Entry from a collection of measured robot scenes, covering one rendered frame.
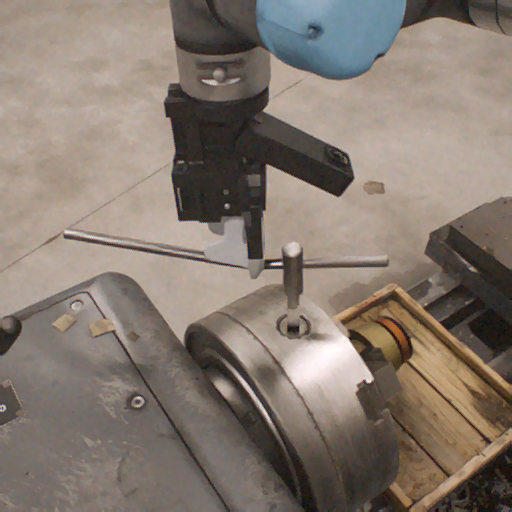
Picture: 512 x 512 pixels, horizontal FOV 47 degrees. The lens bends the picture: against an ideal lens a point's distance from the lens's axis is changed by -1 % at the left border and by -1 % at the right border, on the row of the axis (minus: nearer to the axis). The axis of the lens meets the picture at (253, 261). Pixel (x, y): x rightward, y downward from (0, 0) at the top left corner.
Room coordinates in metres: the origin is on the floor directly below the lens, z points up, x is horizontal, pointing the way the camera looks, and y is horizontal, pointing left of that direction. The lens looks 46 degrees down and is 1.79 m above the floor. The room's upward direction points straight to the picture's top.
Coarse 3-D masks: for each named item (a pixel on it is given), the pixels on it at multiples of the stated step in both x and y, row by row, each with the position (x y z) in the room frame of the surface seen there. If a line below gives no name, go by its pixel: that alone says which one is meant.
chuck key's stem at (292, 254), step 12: (288, 252) 0.42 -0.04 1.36; (300, 252) 0.42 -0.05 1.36; (288, 264) 0.42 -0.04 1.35; (300, 264) 0.42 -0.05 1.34; (288, 276) 0.42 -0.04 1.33; (300, 276) 0.42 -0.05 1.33; (288, 288) 0.41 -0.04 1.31; (300, 288) 0.42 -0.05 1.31; (288, 300) 0.42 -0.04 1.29; (288, 312) 0.42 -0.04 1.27; (288, 324) 0.41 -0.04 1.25
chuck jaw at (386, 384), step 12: (372, 348) 0.46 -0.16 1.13; (372, 360) 0.42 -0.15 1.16; (384, 360) 0.43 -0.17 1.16; (372, 372) 0.39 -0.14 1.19; (384, 372) 0.38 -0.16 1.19; (360, 384) 0.36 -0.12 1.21; (372, 384) 0.36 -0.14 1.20; (384, 384) 0.37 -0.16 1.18; (396, 384) 0.38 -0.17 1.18; (360, 396) 0.35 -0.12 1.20; (372, 396) 0.35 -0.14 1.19; (384, 396) 0.36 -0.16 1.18; (372, 408) 0.34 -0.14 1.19; (384, 408) 0.34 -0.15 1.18; (372, 420) 0.33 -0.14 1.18
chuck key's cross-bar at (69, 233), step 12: (72, 228) 0.44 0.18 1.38; (84, 240) 0.43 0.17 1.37; (96, 240) 0.43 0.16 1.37; (108, 240) 0.43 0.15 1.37; (120, 240) 0.43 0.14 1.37; (132, 240) 0.43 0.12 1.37; (156, 252) 0.43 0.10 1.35; (168, 252) 0.43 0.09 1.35; (180, 252) 0.43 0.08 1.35; (192, 252) 0.43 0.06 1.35; (228, 264) 0.42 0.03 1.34; (276, 264) 0.42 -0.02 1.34; (312, 264) 0.42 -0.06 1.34; (324, 264) 0.42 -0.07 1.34; (336, 264) 0.42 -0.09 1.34; (348, 264) 0.42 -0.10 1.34; (360, 264) 0.42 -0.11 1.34; (372, 264) 0.42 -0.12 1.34; (384, 264) 0.42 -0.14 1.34
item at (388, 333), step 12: (372, 324) 0.51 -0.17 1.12; (384, 324) 0.51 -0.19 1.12; (396, 324) 0.51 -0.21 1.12; (360, 336) 0.49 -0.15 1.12; (372, 336) 0.49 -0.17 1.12; (384, 336) 0.49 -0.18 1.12; (396, 336) 0.49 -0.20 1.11; (408, 336) 0.50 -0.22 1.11; (360, 348) 0.48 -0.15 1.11; (384, 348) 0.47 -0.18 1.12; (396, 348) 0.48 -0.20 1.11; (408, 348) 0.48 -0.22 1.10; (396, 360) 0.47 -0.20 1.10
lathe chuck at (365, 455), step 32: (256, 320) 0.43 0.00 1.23; (320, 320) 0.43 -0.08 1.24; (288, 352) 0.38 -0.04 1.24; (320, 352) 0.38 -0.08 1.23; (352, 352) 0.39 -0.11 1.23; (320, 384) 0.35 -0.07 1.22; (352, 384) 0.35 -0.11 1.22; (320, 416) 0.32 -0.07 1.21; (352, 416) 0.32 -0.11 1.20; (384, 416) 0.33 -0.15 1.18; (352, 448) 0.30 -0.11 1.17; (384, 448) 0.31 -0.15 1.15; (352, 480) 0.27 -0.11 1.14; (384, 480) 0.29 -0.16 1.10
